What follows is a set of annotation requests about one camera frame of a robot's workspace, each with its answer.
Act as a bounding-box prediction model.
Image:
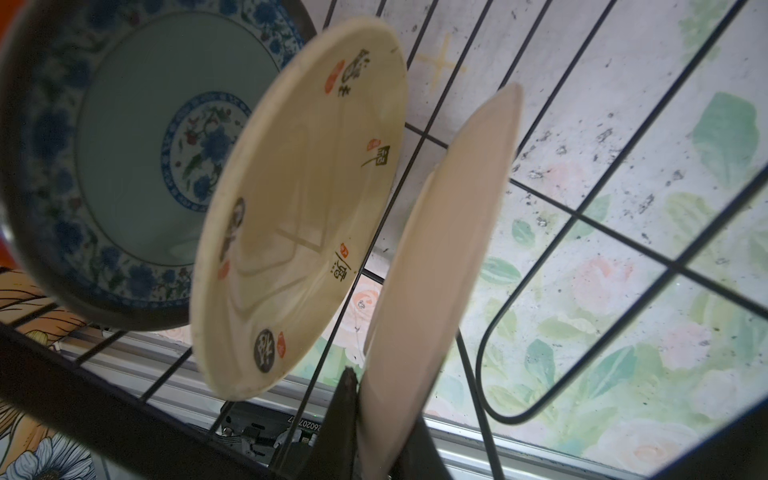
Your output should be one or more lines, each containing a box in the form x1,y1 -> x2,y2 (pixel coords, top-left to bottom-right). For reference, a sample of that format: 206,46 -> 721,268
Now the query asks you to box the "beige plate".
357,82 -> 524,479

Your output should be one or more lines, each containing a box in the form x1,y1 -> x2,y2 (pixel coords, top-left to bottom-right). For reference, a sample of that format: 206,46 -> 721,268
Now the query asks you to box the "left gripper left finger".
297,367 -> 358,480

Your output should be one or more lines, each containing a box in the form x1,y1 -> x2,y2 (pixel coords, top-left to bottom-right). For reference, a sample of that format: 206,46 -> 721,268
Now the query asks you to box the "cream plate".
189,17 -> 408,401

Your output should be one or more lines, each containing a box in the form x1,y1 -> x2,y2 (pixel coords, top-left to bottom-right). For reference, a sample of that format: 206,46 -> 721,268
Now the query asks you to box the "black wire dish rack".
1,1 -> 767,479

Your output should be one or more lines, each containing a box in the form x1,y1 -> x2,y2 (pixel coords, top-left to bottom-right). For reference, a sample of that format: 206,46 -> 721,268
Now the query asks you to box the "aluminium rail frame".
53,326 -> 631,480

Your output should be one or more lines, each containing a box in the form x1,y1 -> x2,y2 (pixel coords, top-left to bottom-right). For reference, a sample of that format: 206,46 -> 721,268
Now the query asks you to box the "orange plate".
0,0 -> 25,271

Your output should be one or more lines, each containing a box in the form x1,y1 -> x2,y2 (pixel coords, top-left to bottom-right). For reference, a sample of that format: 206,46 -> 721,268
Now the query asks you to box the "teal patterned plate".
1,1 -> 316,331

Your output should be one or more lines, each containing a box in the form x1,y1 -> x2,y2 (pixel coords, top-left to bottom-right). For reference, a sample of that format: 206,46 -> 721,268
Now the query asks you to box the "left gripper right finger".
390,416 -> 452,480

